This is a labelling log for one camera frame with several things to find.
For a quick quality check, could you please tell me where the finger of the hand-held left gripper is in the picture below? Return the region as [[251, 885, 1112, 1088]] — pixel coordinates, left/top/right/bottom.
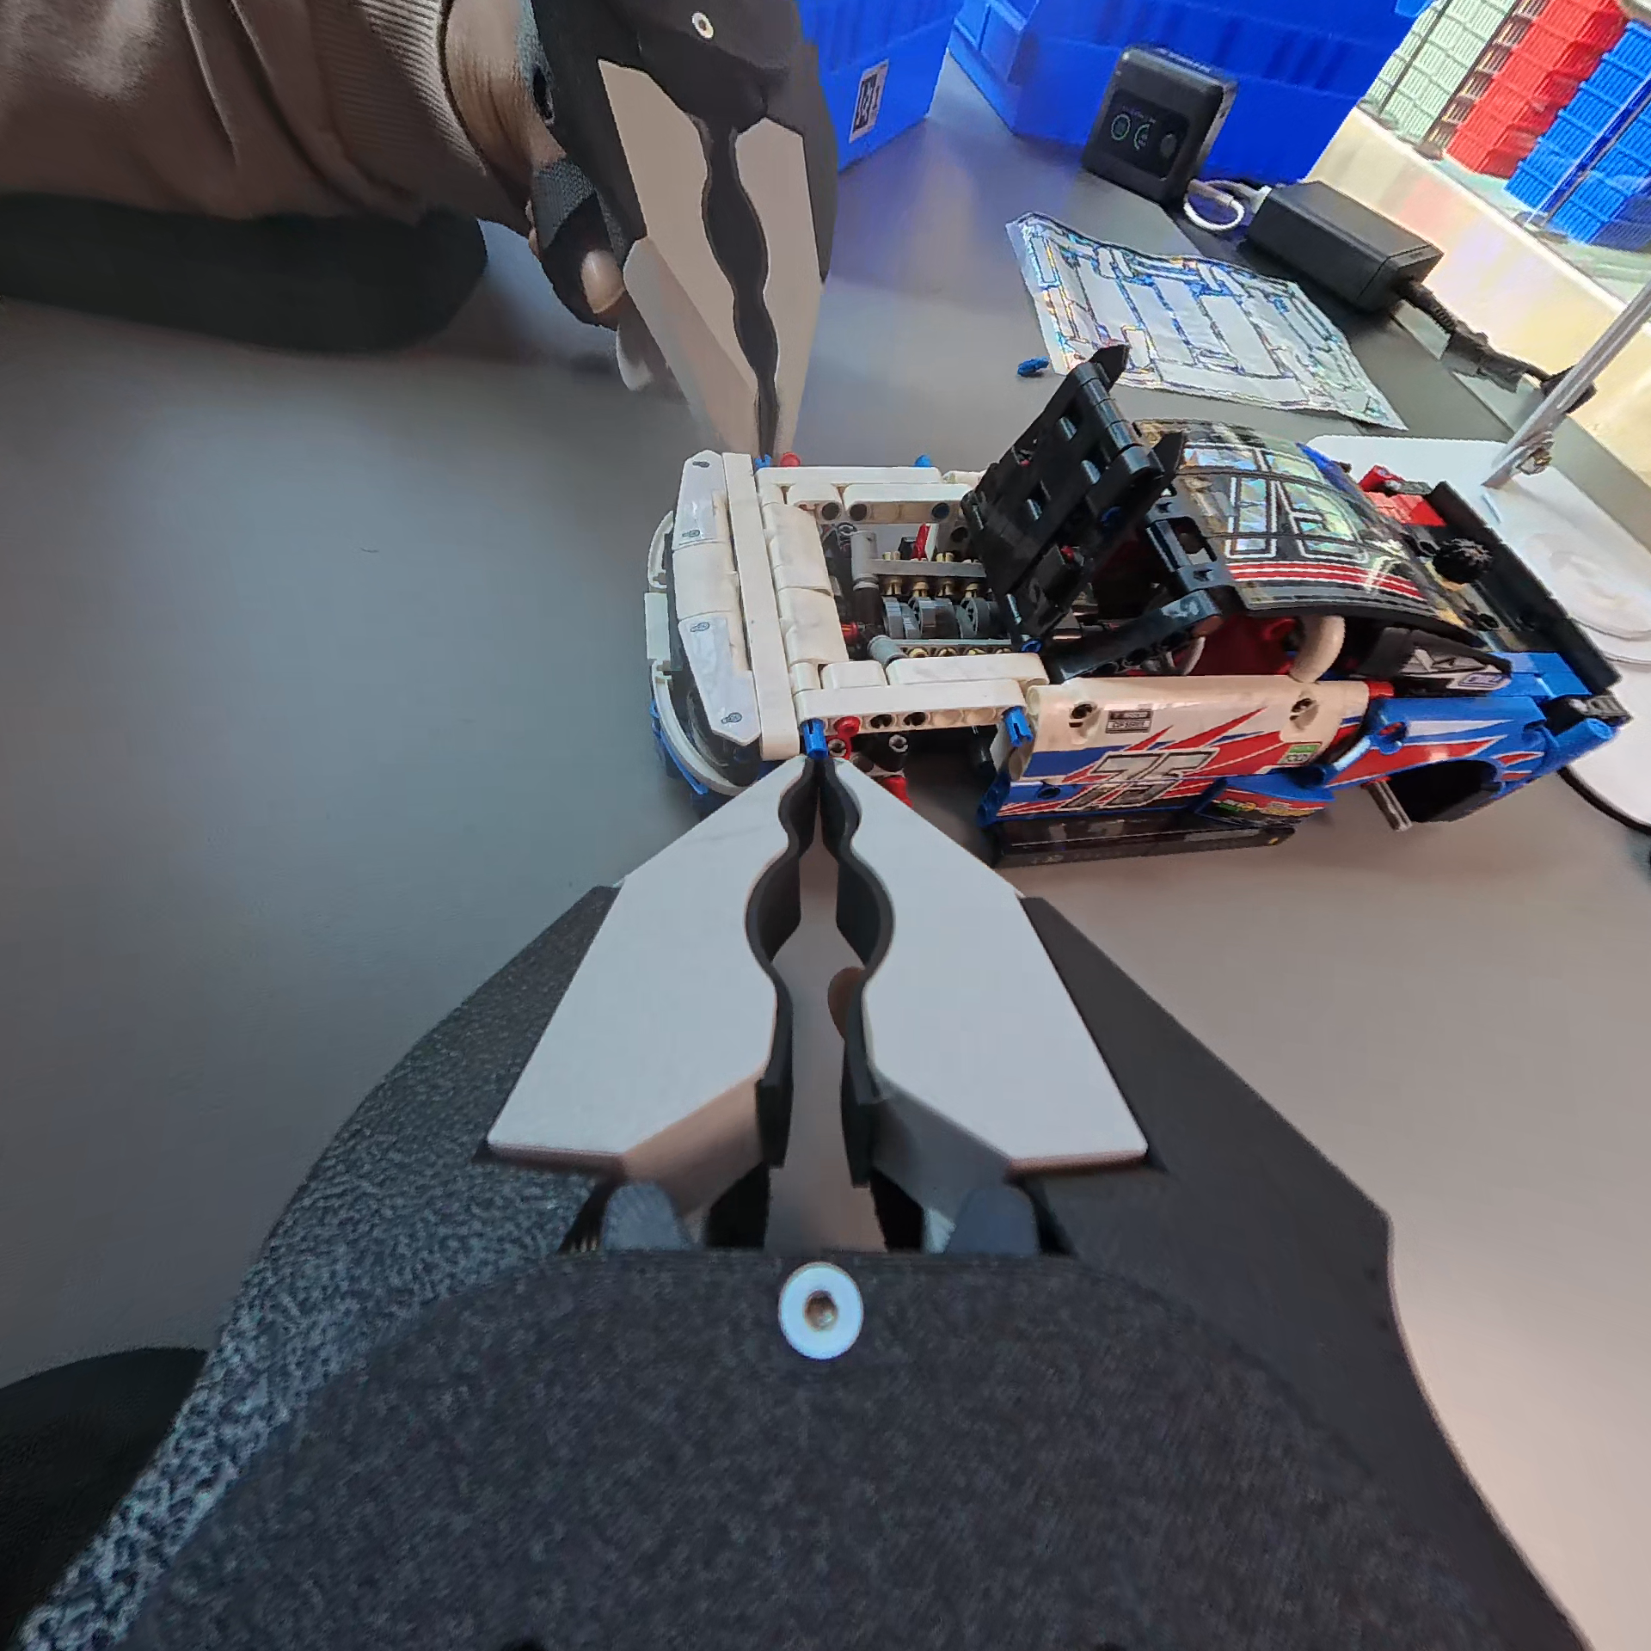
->
[[601, 60, 773, 450], [727, 118, 829, 457]]

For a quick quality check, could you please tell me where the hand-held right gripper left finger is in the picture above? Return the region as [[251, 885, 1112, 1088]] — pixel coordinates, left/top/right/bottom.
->
[[489, 758, 822, 1219]]

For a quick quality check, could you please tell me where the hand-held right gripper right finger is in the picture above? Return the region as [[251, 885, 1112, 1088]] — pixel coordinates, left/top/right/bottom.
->
[[822, 762, 1148, 1220]]

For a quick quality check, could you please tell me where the brick-built toy race car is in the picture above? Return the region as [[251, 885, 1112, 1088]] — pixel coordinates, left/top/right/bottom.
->
[[641, 343, 1627, 863]]

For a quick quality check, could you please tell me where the person's left forearm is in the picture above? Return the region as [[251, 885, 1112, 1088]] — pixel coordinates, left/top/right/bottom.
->
[[0, 0, 548, 227]]

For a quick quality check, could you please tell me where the person's left hand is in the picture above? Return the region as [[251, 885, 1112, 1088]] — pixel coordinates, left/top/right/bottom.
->
[[523, 159, 637, 332]]

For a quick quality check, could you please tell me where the black device with round dials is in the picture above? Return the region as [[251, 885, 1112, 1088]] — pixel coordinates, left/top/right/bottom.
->
[[1079, 47, 1238, 208]]

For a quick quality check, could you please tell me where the holographic sticker sheet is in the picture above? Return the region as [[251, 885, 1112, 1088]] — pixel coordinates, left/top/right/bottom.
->
[[1006, 214, 1407, 431]]

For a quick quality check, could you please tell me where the black power adapter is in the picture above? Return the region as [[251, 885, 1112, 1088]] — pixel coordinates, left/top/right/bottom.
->
[[1248, 181, 1443, 315]]

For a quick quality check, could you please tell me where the person's dark trouser leg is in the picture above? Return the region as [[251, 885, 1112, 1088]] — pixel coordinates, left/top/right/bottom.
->
[[0, 1345, 210, 1651]]

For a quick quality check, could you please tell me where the stack of coloured storage bins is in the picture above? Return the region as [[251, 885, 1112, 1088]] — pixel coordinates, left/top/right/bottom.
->
[[1365, 0, 1651, 246]]

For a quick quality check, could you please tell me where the metal lamp pole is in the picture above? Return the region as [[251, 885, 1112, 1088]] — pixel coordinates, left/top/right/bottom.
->
[[1484, 277, 1651, 490]]

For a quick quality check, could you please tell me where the black adapter cable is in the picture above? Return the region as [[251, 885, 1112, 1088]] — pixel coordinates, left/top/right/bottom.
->
[[1404, 281, 1565, 389]]

